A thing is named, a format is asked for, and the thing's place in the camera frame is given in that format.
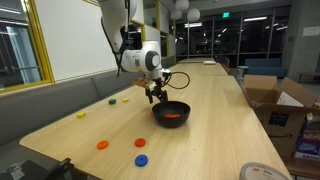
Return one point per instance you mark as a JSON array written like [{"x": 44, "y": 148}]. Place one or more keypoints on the green exit sign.
[{"x": 226, "y": 15}]

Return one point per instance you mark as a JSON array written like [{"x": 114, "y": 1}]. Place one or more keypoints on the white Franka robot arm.
[{"x": 113, "y": 20}]

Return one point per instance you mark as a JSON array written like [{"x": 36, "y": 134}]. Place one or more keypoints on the white globe lamp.
[
  {"x": 182, "y": 4},
  {"x": 176, "y": 14},
  {"x": 193, "y": 15}
]

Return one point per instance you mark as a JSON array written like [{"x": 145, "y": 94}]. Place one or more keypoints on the cardboard box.
[{"x": 276, "y": 130}]

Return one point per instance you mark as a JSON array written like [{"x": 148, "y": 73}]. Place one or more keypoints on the low wooden bench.
[{"x": 308, "y": 74}]

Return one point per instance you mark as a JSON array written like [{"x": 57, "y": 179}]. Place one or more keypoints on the blue disc with hole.
[{"x": 141, "y": 160}]

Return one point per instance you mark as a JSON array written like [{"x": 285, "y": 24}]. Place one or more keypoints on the green wooden block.
[{"x": 112, "y": 101}]

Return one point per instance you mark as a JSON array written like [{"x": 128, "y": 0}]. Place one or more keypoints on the white paper sheet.
[{"x": 288, "y": 99}]

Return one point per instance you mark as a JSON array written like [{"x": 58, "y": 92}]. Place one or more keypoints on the brown chair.
[{"x": 226, "y": 63}]

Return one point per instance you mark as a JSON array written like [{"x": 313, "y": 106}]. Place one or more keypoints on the grey cylindrical container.
[{"x": 263, "y": 172}]

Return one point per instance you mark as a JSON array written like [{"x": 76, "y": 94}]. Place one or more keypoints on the orange disc with hole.
[{"x": 102, "y": 144}]

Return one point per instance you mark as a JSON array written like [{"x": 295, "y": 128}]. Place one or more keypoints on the white round bin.
[{"x": 243, "y": 70}]

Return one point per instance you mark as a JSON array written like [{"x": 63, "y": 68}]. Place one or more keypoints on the yellow window frame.
[{"x": 40, "y": 50}]

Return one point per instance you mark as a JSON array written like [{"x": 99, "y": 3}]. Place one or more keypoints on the black bowl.
[{"x": 171, "y": 123}]

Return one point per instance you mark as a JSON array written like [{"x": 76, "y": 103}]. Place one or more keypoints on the yellow wooden block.
[
  {"x": 81, "y": 115},
  {"x": 125, "y": 100}
]

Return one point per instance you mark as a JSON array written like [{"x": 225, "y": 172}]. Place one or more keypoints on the blue printed carton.
[{"x": 308, "y": 140}]

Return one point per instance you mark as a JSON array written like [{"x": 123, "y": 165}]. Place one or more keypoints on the blue sofa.
[{"x": 265, "y": 68}]

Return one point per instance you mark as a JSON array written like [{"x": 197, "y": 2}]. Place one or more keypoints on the red disc with hole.
[{"x": 140, "y": 142}]

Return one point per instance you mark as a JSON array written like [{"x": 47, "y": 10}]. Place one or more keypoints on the white paper notice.
[{"x": 311, "y": 31}]

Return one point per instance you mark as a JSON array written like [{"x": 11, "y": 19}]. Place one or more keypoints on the white plate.
[{"x": 209, "y": 62}]

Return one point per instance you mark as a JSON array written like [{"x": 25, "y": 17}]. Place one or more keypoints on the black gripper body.
[{"x": 156, "y": 87}]

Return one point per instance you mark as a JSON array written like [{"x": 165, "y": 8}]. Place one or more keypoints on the grey upholstered bench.
[{"x": 50, "y": 103}]

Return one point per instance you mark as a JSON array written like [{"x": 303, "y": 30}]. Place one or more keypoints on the light wooden table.
[
  {"x": 200, "y": 69},
  {"x": 193, "y": 60}
]

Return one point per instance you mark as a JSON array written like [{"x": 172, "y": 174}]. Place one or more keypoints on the black camera stand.
[{"x": 33, "y": 170}]

